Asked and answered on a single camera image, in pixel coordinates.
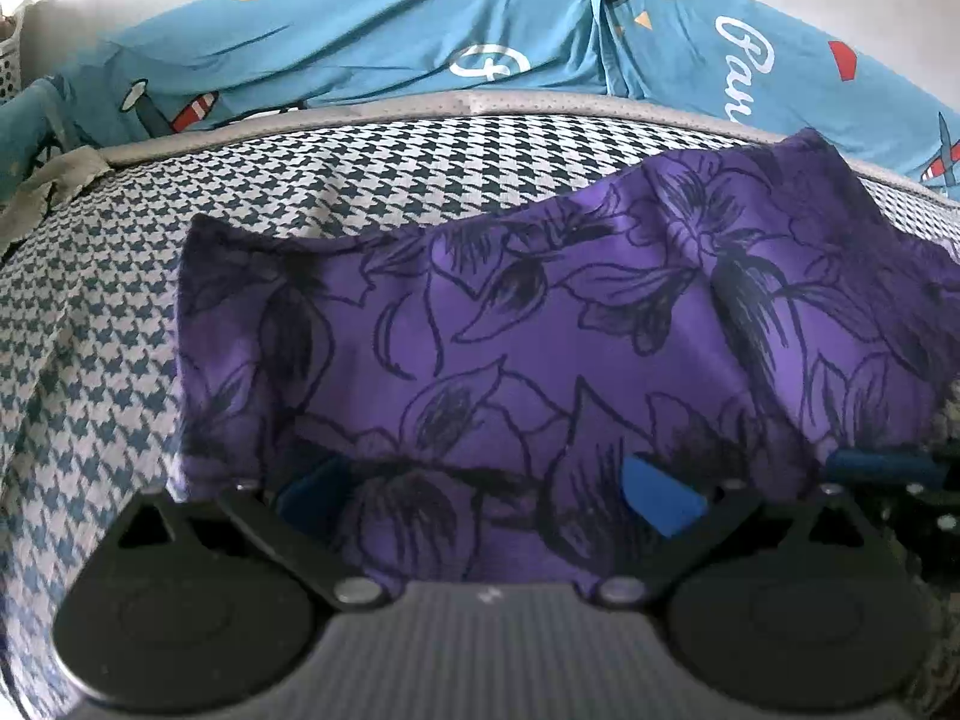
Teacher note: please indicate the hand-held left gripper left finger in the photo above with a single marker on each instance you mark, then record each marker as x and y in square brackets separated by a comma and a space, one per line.
[311, 495]

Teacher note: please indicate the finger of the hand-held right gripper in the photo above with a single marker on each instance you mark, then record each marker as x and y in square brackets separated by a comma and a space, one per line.
[877, 465]

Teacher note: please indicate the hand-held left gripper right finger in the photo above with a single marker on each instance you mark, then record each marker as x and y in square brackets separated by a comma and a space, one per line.
[660, 499]

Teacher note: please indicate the purple floral garment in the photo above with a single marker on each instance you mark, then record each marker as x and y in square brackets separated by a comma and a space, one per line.
[525, 330]

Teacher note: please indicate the houndstooth mattress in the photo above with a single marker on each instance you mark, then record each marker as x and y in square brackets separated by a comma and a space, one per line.
[112, 315]

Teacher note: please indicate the olive cloth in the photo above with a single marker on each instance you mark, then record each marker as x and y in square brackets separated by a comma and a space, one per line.
[60, 180]

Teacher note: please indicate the blue printed bedsheet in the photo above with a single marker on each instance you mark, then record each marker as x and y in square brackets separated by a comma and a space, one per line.
[375, 37]

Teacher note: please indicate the white plastic basket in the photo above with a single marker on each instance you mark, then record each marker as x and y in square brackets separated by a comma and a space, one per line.
[9, 60]

